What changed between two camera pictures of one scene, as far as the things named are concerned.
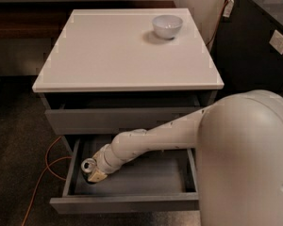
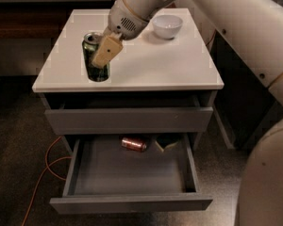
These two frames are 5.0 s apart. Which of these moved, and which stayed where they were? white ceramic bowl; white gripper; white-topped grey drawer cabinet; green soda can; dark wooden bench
Moved: white gripper; green soda can
Stayed: dark wooden bench; white ceramic bowl; white-topped grey drawer cabinet
